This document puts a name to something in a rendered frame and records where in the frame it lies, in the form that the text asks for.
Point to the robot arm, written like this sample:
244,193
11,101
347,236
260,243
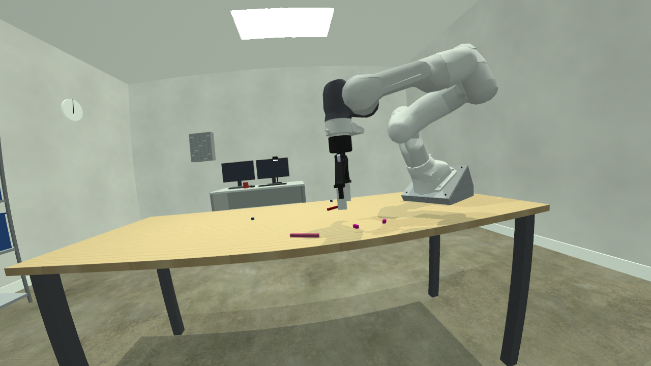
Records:
451,78

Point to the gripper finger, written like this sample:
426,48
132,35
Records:
340,181
347,183

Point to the pink rod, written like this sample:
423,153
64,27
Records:
311,235

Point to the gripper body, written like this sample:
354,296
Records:
340,145

